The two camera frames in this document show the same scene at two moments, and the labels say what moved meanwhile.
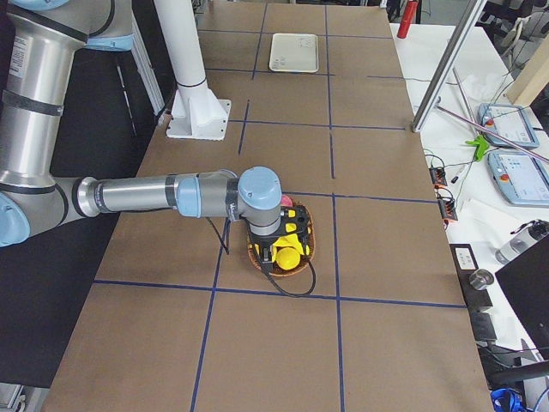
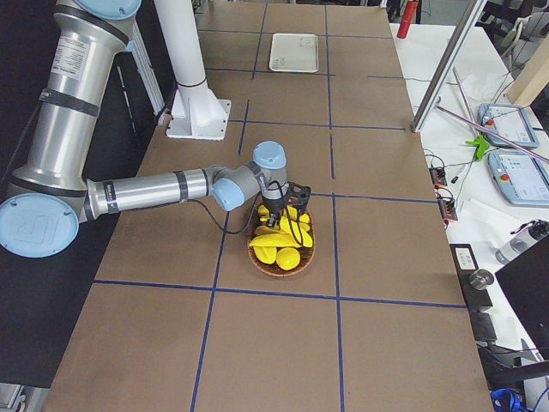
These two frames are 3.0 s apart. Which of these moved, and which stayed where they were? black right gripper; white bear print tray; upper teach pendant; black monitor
Moved: black right gripper
Stayed: upper teach pendant; white bear print tray; black monitor
